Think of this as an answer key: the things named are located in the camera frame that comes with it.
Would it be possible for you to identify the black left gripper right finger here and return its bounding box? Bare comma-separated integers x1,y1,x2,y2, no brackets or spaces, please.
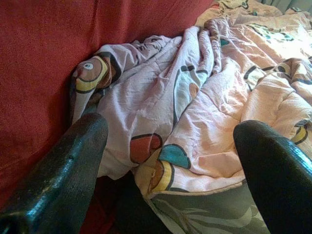
233,119,312,234

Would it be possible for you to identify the red folded mattress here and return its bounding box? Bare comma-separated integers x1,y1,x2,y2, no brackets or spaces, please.
0,0,217,234

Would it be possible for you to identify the pink cartoon bear blanket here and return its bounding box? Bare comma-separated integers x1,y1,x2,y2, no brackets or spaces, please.
69,0,312,198

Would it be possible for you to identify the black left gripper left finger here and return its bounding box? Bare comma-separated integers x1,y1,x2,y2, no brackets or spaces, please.
0,113,109,234

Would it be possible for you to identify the bed with grey floral sheet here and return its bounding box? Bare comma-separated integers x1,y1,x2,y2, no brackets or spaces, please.
146,180,271,234

